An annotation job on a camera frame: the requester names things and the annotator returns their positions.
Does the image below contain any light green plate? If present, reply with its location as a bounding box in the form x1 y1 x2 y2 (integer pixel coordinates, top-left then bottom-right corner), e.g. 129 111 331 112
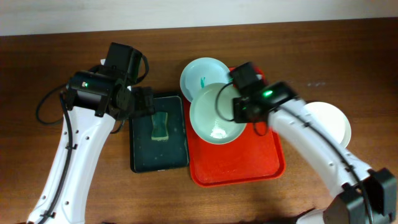
190 83 246 144

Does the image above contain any green yellow sponge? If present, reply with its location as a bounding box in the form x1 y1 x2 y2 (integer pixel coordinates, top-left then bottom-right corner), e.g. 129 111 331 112
151 111 169 141

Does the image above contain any light blue plate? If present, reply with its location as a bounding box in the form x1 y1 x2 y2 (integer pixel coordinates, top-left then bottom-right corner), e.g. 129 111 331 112
180 57 229 102

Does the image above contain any white plate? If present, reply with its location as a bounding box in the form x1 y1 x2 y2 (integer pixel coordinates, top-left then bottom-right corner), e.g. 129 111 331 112
305 101 352 147

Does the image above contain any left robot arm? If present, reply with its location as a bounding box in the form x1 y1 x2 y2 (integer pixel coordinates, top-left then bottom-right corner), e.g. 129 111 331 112
27 42 155 223

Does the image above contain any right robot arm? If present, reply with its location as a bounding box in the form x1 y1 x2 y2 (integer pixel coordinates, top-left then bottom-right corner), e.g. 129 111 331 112
229 62 397 224

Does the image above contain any red plastic tray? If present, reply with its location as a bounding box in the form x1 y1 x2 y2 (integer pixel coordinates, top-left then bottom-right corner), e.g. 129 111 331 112
184 100 285 187

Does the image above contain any black plastic tray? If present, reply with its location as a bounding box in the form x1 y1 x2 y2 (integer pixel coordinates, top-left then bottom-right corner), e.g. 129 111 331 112
129 92 189 173

